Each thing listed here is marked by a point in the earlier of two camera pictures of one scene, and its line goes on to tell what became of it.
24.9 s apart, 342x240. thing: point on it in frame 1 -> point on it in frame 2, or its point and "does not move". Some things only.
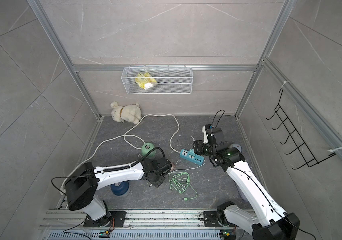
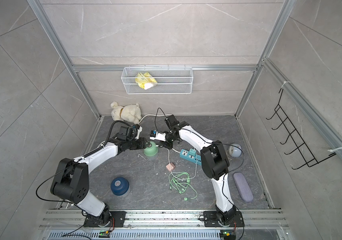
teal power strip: x=186 y=154 does not move
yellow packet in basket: x=145 y=80 does not move
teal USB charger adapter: x=191 y=152 does not move
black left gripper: x=159 y=183 -> x=142 y=143
